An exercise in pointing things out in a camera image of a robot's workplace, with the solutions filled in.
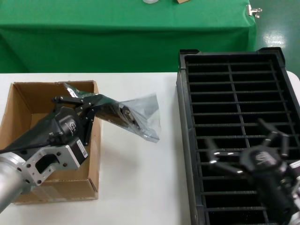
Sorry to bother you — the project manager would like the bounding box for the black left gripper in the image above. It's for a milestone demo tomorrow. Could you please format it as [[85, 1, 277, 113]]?
[[3, 93, 104, 157]]

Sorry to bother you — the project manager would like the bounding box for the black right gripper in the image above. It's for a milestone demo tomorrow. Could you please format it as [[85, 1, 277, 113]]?
[[204, 118, 299, 212]]

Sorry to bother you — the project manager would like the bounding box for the graphics card with metal bracket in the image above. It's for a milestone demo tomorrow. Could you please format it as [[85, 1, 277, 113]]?
[[97, 95, 153, 139]]

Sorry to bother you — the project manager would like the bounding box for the transparent antistatic bag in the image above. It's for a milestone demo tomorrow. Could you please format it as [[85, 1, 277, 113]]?
[[61, 82, 163, 143]]

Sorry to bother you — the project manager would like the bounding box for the brown cardboard box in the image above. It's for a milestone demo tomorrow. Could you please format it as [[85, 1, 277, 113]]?
[[0, 80, 104, 206]]

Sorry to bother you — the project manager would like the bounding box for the black slotted container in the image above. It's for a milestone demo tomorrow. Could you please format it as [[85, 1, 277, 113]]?
[[175, 46, 300, 225]]

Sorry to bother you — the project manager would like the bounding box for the green cloth covered table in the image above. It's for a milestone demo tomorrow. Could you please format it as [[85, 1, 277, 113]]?
[[0, 0, 258, 74]]

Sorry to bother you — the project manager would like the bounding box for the silver binder clip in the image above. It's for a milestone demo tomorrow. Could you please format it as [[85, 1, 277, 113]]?
[[246, 4, 263, 18]]

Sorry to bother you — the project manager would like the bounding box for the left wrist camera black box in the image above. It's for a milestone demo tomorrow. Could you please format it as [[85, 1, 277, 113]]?
[[66, 138, 90, 169]]

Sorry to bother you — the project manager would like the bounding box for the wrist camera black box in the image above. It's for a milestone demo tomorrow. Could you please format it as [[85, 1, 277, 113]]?
[[287, 161, 300, 179], [66, 138, 90, 169]]

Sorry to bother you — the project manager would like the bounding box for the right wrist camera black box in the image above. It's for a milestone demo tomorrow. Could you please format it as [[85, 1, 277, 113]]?
[[287, 161, 300, 179]]

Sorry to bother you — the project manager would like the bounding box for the left aluminium camera bracket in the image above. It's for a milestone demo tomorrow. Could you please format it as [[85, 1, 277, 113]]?
[[22, 144, 80, 186]]

